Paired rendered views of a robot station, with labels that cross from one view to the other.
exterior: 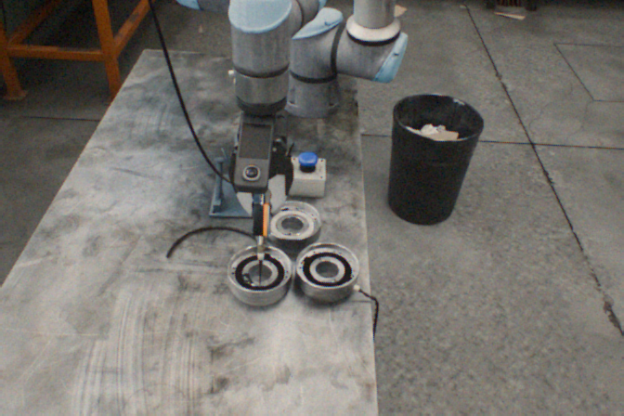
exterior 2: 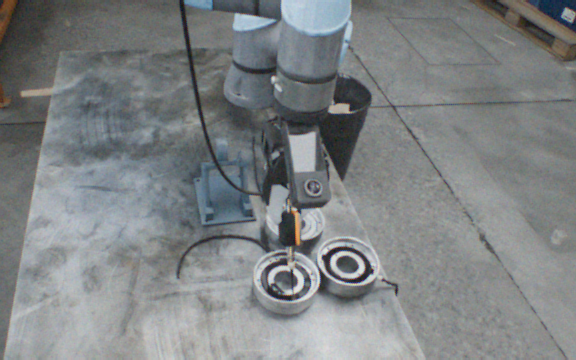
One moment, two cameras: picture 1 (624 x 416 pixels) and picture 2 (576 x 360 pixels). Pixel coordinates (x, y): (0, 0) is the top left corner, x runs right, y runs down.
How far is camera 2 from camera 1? 0.32 m
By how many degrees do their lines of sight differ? 15
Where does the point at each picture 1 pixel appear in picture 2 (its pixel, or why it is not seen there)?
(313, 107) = (261, 97)
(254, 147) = (308, 158)
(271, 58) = (331, 62)
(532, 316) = (430, 255)
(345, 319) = (378, 311)
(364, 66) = not seen: hidden behind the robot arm
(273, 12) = (342, 12)
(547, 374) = (453, 302)
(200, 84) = (134, 84)
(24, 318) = not seen: outside the picture
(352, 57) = not seen: hidden behind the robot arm
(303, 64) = (251, 56)
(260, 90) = (315, 97)
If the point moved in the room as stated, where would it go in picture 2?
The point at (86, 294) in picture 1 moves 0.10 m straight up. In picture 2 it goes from (108, 336) to (98, 295)
